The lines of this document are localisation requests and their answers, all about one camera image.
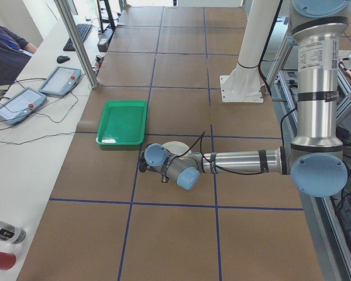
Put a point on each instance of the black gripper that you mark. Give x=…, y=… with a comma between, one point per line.
x=141, y=165

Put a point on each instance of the white round plate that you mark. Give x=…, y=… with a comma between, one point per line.
x=177, y=148

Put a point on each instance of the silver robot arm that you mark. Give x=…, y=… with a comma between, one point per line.
x=314, y=157

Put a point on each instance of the green plastic tray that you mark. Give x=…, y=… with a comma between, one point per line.
x=122, y=124

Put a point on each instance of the far teach pendant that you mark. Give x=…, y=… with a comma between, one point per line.
x=61, y=81

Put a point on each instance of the teach pendant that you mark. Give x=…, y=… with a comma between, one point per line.
x=61, y=81
x=19, y=107

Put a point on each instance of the black computer mouse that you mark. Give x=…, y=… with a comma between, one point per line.
x=62, y=59

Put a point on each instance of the near teach pendant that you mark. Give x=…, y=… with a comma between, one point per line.
x=19, y=107

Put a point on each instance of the red bottle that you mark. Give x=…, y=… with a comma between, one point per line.
x=7, y=260

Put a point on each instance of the person in dark shirt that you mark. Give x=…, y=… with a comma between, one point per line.
x=15, y=53

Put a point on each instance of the white camera pole stand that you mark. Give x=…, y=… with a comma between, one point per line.
x=243, y=84

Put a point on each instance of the aluminium frame post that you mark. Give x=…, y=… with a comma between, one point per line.
x=67, y=17

